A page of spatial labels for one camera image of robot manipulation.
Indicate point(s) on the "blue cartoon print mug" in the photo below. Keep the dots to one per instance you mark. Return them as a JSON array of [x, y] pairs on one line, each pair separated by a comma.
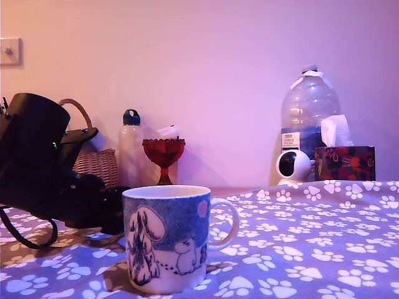
[[168, 224]]

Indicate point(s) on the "clear bottle with dark cap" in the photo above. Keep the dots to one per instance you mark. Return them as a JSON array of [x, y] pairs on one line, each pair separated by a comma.
[[131, 146]]

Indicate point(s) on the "red glass goblet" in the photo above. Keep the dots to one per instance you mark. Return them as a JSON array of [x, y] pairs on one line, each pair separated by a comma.
[[163, 152]]

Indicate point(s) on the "small white candle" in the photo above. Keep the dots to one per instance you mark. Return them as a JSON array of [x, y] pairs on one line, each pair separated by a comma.
[[168, 132]]

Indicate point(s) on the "grey paw print cloth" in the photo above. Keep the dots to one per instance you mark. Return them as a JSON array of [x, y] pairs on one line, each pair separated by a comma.
[[311, 243]]

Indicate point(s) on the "large clear water bottle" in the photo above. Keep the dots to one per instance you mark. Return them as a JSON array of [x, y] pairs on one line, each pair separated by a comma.
[[308, 106]]

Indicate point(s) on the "white paper tissue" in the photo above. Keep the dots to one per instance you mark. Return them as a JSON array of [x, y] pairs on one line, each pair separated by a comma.
[[335, 130]]

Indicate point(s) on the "dark floral tissue box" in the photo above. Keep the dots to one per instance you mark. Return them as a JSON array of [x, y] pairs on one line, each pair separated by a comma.
[[346, 163]]

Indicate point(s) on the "small white round camera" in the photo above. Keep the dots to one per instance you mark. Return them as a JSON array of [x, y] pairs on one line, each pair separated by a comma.
[[296, 165]]

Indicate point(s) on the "white wall switch plate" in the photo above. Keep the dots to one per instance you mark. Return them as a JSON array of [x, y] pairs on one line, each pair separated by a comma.
[[12, 51]]

